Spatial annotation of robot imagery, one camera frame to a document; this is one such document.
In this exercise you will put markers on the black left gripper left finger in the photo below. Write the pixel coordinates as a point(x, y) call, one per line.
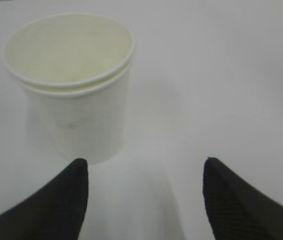
point(55, 212)

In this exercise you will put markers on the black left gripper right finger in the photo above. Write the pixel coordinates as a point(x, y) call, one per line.
point(235, 209)

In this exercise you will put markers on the white paper cup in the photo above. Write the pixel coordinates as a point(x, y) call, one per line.
point(74, 69)

